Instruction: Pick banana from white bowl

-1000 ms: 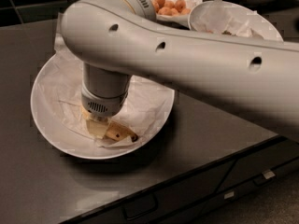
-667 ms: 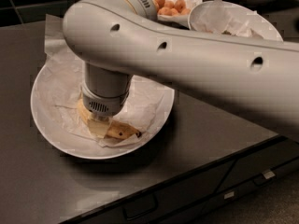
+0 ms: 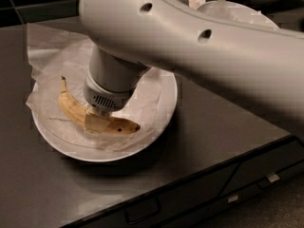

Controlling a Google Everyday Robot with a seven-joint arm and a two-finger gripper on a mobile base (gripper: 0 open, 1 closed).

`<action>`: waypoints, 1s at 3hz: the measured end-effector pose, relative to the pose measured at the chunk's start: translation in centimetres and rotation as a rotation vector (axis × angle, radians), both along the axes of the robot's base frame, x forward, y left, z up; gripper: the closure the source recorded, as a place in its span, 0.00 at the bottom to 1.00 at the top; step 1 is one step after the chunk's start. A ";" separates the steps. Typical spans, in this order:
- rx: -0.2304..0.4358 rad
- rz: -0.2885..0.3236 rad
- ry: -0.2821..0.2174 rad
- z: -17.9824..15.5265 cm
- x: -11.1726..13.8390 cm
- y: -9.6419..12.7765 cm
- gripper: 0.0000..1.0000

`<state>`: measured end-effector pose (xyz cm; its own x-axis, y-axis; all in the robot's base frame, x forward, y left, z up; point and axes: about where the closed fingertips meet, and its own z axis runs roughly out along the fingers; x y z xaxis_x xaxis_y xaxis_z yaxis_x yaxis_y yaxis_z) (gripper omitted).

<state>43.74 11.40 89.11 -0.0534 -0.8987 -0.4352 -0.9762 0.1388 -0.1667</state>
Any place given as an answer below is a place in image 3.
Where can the dark drawer front left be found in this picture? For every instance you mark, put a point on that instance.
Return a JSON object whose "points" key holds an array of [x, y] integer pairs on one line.
{"points": [[172, 202]]}

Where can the large white bowl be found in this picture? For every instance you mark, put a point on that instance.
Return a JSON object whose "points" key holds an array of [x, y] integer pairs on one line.
{"points": [[167, 106]]}

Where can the dark drawer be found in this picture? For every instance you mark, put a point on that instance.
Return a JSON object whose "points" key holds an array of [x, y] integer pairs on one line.
{"points": [[172, 202], [274, 158]]}

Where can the yellow spotted banana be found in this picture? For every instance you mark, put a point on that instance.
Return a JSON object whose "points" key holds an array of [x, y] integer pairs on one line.
{"points": [[76, 112]]}

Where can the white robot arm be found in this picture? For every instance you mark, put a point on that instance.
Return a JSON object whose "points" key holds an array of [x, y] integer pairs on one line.
{"points": [[258, 68]]}

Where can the paper liner strawberry bowl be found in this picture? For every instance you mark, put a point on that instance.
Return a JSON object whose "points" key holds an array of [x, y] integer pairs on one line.
{"points": [[234, 10]]}

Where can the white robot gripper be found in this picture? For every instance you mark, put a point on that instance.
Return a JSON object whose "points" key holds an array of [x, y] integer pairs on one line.
{"points": [[105, 97]]}

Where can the dark drawer front right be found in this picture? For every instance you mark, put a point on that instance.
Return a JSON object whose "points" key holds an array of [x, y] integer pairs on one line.
{"points": [[274, 158]]}

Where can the white bowl with strawberries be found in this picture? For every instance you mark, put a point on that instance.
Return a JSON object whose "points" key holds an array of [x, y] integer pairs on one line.
{"points": [[240, 11]]}

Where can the white paper liner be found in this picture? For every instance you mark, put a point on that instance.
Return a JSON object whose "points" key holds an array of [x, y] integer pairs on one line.
{"points": [[54, 53]]}

